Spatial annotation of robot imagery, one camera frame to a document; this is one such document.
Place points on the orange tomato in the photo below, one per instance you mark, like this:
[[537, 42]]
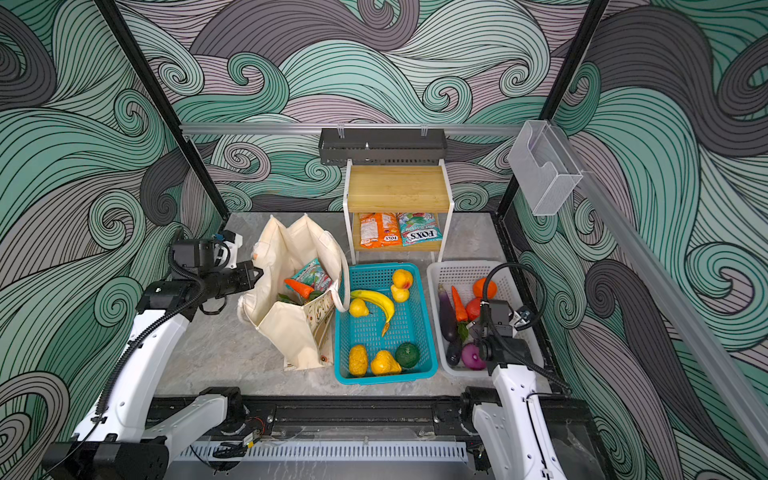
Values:
[[479, 289]]

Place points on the clear acrylic wall holder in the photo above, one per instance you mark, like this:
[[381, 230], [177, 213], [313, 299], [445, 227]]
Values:
[[545, 165]]

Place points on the purple red onion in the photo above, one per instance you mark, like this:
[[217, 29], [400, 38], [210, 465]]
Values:
[[471, 358]]

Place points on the yellow lemon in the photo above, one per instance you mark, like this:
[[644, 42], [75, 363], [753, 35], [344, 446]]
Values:
[[399, 295]]

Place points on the teal plastic basket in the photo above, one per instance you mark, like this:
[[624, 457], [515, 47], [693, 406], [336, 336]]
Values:
[[410, 323]]

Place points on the green Fox's candy bag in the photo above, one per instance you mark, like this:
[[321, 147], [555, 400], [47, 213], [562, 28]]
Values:
[[418, 228]]

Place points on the blue-red candy bag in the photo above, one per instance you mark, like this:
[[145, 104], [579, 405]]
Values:
[[314, 275]]

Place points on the black metal wall tray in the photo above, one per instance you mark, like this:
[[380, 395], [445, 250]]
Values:
[[374, 146]]

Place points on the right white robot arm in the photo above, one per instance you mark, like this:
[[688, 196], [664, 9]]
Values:
[[511, 423]]

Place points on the small yellow pear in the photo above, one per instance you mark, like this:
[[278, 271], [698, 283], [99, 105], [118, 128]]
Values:
[[358, 308]]

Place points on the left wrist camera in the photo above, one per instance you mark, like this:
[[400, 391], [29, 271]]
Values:
[[207, 255]]

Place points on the yellow corn cob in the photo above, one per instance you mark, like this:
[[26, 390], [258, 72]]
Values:
[[358, 361]]

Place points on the yellow-red mango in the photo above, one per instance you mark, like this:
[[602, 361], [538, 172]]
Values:
[[402, 279]]

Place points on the red tomato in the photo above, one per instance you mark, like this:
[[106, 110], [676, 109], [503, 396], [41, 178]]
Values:
[[473, 309]]

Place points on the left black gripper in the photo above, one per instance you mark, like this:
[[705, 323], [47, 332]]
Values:
[[248, 280]]

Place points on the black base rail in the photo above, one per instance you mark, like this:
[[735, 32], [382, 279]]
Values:
[[443, 415]]

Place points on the orange candy bag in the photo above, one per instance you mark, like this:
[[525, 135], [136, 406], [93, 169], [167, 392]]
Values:
[[379, 230]]

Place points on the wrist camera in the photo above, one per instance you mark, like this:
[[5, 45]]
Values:
[[506, 320], [207, 255]]

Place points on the white slotted cable duct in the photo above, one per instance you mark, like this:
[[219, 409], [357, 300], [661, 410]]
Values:
[[321, 451]]

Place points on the floral canvas tote bag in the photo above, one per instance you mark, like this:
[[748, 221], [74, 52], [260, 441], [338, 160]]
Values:
[[299, 329]]

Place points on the white wooden two-tier shelf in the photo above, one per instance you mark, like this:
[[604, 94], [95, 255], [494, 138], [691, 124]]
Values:
[[395, 189]]

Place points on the purple eggplant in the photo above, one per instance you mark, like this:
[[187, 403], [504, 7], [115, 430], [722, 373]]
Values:
[[447, 319]]

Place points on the white plastic basket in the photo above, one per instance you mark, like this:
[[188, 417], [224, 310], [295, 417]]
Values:
[[462, 274]]

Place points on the small dark eggplant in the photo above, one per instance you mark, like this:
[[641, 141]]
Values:
[[453, 353]]

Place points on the green avocado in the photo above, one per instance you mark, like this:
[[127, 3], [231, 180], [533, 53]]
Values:
[[407, 355]]

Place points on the single yellow banana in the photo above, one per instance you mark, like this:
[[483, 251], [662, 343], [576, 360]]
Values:
[[380, 300]]

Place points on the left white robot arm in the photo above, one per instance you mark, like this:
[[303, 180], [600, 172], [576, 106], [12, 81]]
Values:
[[113, 440]]

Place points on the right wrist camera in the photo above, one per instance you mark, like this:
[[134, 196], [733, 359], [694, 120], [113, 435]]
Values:
[[506, 320]]

